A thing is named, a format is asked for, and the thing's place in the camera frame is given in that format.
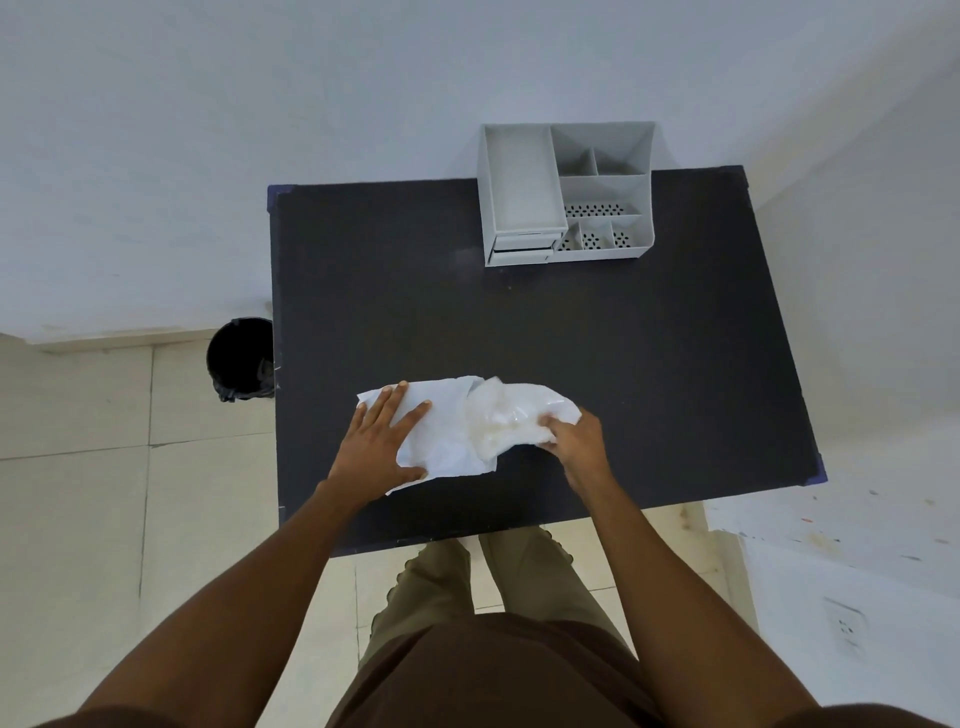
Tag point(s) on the person's left hand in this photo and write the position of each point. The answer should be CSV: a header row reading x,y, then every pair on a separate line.
x,y
375,450

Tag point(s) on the person's right hand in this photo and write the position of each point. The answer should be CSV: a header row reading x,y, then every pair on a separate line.
x,y
585,454

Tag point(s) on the white paper wrapper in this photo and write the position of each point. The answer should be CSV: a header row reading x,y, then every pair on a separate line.
x,y
446,427

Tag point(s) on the clear plastic bag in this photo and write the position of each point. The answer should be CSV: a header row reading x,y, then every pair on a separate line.
x,y
510,416

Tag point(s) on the grey desk organizer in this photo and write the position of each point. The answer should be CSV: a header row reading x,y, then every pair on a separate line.
x,y
517,180

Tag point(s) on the person's left forearm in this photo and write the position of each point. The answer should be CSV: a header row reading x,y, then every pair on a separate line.
x,y
240,600

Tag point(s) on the person's right forearm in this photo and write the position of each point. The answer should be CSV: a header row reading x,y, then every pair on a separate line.
x,y
675,600

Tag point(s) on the crumpled trash in bin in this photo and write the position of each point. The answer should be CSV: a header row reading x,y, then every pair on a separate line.
x,y
264,373

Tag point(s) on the olive green trousers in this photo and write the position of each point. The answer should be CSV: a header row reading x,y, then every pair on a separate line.
x,y
525,577

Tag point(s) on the black trash bin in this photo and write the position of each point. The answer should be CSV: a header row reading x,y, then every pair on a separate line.
x,y
236,356

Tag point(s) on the brown shirt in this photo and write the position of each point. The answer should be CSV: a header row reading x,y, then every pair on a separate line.
x,y
495,675

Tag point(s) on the white wall socket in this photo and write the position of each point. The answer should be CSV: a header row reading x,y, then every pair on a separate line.
x,y
847,628

